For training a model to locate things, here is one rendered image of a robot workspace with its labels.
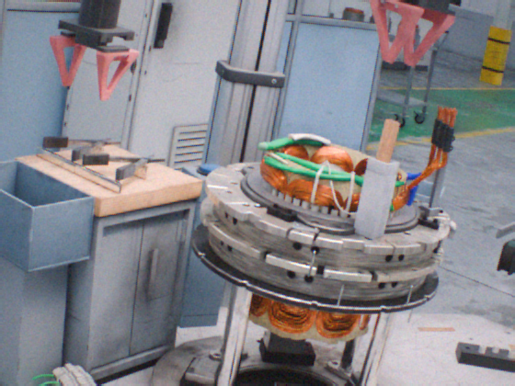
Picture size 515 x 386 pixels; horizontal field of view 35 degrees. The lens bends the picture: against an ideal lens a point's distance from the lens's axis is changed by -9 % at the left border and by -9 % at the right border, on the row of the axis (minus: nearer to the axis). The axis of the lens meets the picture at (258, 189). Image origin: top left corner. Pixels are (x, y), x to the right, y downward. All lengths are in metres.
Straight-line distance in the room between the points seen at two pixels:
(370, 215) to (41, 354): 0.47
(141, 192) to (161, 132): 2.32
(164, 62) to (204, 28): 0.24
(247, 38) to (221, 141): 0.19
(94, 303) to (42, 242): 0.14
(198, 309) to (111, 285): 0.30
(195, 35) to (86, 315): 2.40
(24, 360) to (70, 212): 0.22
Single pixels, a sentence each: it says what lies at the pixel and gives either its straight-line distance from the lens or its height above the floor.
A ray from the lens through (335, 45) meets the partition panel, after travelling 5.21.
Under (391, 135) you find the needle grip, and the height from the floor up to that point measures 1.22.
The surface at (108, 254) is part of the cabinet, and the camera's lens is 1.12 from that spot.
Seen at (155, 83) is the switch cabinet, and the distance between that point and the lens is 3.33.
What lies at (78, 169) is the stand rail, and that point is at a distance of 1.14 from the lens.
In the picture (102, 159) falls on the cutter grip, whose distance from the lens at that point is 1.15.
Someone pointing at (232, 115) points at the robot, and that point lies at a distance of 1.52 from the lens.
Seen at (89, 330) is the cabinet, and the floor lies 0.88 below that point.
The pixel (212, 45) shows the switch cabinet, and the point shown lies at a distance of 3.53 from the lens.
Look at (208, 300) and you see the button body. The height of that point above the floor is 0.83.
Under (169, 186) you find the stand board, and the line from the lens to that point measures 1.16.
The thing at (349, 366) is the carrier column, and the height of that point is 0.82.
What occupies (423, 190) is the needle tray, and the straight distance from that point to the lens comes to 1.47.
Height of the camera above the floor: 1.39
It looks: 16 degrees down
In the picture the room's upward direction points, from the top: 11 degrees clockwise
